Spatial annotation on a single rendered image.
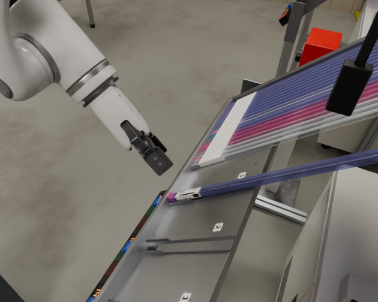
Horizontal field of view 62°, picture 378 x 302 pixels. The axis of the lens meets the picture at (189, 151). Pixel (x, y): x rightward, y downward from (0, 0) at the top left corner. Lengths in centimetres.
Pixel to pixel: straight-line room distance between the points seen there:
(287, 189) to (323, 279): 96
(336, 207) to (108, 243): 93
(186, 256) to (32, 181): 133
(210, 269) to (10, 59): 36
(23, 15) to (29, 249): 112
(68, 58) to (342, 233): 64
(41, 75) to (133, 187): 114
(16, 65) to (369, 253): 72
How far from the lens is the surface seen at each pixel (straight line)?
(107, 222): 147
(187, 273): 45
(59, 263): 142
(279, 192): 160
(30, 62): 48
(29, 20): 52
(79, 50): 51
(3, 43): 45
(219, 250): 43
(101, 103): 50
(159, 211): 59
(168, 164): 52
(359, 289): 68
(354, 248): 77
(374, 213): 85
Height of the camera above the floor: 122
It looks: 45 degrees down
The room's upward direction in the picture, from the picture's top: 3 degrees clockwise
